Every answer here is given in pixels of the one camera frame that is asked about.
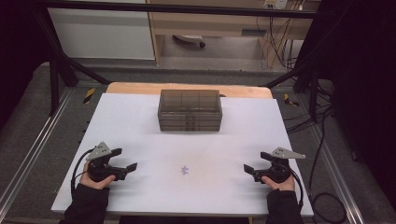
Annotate hanging cable bundle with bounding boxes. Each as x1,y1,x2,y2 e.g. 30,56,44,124
255,13,304,71

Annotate white table board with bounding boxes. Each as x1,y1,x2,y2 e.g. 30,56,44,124
50,92,315,217

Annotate aluminium floor rail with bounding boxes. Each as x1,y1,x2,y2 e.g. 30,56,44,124
0,88,75,213
299,92,366,224

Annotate black floor cables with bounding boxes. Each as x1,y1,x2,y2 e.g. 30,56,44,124
281,90,348,224

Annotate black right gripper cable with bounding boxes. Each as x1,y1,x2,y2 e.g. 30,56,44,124
289,169,304,210

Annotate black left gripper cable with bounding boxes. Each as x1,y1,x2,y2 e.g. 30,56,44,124
70,148,94,200

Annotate person's left hand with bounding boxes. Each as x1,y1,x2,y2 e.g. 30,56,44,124
78,170,117,190

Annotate person's right hand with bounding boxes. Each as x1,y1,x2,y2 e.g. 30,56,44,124
261,174,296,192

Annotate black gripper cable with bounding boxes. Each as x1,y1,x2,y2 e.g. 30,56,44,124
289,169,304,210
70,148,94,200

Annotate black metal stand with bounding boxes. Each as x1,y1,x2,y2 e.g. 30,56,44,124
264,57,336,123
33,8,112,117

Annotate black metal crossbar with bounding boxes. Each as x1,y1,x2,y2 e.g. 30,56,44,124
36,0,319,20

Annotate smoky transparent drawer box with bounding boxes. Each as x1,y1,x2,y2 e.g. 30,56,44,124
157,89,223,133

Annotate white power strip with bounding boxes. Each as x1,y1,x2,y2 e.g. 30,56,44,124
263,0,290,10

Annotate light wooden desk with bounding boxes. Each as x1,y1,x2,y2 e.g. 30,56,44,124
146,0,321,69

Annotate light wooden table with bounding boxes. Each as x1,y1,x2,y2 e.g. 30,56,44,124
106,81,274,100

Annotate grey office chair base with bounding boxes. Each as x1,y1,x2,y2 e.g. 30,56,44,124
172,34,206,49

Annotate black curtain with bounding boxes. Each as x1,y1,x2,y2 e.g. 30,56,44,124
0,0,52,127
303,0,396,213

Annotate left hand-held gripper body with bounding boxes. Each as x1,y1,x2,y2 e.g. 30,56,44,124
86,141,127,183

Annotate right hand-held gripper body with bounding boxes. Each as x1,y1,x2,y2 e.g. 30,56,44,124
252,147,306,184

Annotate yellow black tape strip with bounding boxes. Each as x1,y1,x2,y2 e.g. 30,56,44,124
82,87,96,105
283,92,301,108

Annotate white cabinet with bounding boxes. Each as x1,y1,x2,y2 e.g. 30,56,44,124
46,7,156,61

